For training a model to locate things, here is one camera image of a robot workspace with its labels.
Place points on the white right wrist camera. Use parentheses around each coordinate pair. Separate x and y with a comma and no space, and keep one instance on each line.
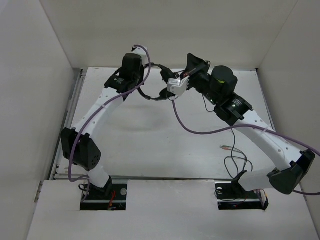
(178,86)

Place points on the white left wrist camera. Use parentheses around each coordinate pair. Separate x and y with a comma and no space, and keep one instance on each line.
(139,51)

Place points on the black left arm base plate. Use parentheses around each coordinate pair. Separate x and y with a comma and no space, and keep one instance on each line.
(116,200)

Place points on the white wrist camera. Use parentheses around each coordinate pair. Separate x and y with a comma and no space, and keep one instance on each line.
(178,86)
(139,51)

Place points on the black headset with microphone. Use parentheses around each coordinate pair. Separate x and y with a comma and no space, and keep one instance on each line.
(166,74)

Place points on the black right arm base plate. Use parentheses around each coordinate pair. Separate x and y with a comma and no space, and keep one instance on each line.
(231,196)

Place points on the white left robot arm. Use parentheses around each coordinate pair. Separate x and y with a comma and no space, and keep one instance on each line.
(79,142)

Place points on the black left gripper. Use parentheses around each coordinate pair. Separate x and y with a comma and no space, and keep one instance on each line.
(142,69)

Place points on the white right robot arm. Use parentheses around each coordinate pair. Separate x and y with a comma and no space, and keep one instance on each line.
(290,163)

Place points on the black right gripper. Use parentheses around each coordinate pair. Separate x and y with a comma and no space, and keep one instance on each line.
(195,65)

